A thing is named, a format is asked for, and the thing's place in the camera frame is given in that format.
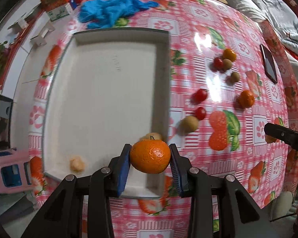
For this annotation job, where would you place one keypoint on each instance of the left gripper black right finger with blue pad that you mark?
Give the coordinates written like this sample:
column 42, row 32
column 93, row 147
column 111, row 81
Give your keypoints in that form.
column 193, row 183

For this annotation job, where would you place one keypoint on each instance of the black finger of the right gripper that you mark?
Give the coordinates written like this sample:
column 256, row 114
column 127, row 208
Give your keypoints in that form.
column 287, row 135

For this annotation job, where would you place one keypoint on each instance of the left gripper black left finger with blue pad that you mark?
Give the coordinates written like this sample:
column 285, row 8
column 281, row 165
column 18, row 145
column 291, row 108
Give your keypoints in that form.
column 108, row 182

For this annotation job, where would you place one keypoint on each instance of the large orange mandarin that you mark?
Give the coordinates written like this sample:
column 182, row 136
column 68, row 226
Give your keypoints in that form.
column 150, row 156

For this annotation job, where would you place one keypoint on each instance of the red cherry tomato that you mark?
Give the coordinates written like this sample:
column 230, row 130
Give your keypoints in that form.
column 200, row 113
column 200, row 96

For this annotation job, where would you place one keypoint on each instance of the small kiwi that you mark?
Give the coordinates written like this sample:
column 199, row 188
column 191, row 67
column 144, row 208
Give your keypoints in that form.
column 235, row 77
column 227, row 64

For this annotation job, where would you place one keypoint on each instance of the peeled mandarin piece left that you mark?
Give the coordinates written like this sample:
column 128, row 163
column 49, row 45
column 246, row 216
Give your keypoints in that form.
column 76, row 164

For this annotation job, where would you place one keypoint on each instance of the brown kiwi near tray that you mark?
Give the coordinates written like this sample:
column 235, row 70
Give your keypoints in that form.
column 189, row 124

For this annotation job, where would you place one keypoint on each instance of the black smartphone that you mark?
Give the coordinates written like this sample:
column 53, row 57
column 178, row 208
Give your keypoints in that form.
column 269, row 65

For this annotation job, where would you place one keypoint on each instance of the white rectangular tray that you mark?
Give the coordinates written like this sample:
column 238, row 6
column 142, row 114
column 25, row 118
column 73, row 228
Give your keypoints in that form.
column 110, row 87

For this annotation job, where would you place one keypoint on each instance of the pink plastic stool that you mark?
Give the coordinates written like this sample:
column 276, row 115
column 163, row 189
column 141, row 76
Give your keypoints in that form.
column 15, row 175

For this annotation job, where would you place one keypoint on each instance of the small kiwi in cluster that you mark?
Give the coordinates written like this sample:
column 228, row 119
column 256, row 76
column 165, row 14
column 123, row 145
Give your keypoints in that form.
column 227, row 64

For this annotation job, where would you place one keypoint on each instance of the small orange in cluster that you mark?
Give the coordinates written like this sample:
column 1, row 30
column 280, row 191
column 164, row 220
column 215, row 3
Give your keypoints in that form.
column 229, row 54

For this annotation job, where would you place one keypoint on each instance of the grey blanket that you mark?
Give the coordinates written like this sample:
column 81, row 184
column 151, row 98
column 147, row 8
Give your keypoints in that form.
column 279, row 15

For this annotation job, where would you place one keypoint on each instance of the blue rubber gloves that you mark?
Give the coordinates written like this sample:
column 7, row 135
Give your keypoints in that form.
column 103, row 14

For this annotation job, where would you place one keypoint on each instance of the green white carton box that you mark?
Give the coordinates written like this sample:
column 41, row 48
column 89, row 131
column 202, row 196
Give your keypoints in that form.
column 59, row 12

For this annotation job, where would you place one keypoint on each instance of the peeled fruit by tray wall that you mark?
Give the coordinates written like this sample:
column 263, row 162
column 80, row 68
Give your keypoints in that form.
column 152, row 136

